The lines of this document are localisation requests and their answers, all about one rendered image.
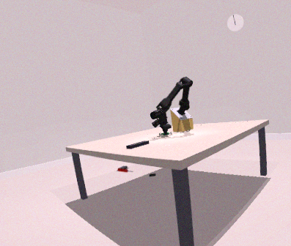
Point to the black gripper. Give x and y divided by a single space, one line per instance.
165 126

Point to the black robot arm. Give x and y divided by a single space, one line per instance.
167 102

